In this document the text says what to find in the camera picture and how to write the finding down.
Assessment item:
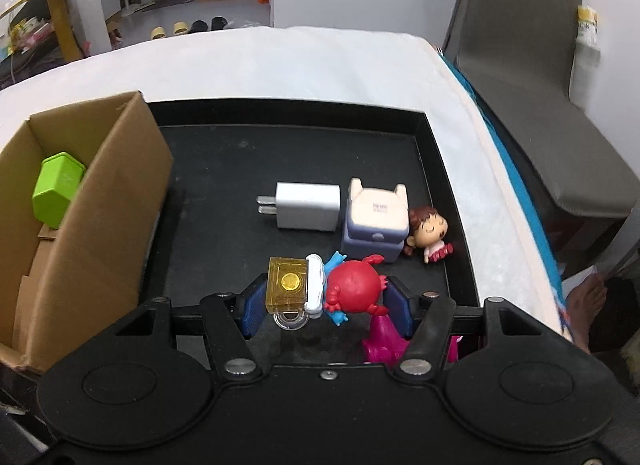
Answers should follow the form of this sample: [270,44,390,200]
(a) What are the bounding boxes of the grey chair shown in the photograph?
[442,0,640,218]

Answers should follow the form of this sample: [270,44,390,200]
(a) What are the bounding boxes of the red and blue crab toy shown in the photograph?
[305,251,388,328]

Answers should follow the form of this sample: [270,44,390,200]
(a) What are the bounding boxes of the person's foot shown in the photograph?
[567,277,608,351]

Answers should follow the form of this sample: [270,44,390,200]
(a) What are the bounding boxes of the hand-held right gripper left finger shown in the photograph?
[107,274,273,381]

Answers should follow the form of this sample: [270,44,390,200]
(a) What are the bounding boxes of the purple and beige case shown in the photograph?
[341,178,411,264]

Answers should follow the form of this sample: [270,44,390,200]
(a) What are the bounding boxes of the blue sheet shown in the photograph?
[442,52,571,336]

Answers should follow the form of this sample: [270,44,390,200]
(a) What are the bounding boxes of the white charger plug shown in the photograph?
[256,182,342,232]

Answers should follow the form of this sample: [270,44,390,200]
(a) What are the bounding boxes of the black tray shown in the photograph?
[142,98,485,366]

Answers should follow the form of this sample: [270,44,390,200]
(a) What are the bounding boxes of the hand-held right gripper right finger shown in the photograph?
[385,275,566,383]

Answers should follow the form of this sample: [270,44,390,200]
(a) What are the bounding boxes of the yellow and white packet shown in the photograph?
[575,5,601,51]

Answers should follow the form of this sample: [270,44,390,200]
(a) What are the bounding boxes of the amber transparent block keychain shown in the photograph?
[267,256,310,331]

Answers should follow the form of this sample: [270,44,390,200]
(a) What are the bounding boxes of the white table cover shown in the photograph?
[0,25,568,346]

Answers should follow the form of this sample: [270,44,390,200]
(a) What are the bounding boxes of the pink toy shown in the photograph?
[361,312,463,365]

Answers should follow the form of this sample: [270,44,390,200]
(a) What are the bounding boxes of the green plastic box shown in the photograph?
[31,152,86,230]

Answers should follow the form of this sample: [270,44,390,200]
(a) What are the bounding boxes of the yellow table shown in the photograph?
[0,0,113,63]

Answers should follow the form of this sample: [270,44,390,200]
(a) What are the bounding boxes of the girl figurine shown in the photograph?
[404,205,455,264]

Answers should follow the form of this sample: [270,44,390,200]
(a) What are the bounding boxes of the brown cardboard box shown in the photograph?
[0,90,175,373]

